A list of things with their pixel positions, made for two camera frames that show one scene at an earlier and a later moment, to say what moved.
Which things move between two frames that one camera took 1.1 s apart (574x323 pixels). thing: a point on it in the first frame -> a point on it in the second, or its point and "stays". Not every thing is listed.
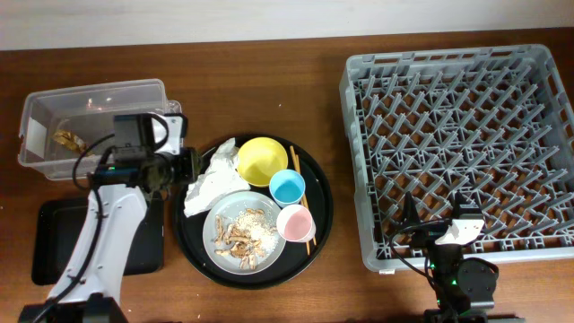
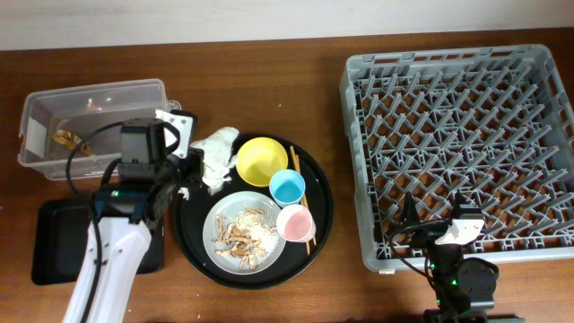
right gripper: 427,234 stays
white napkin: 221,179 -> 216,150
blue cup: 287,187 stays
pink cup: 296,223 stays
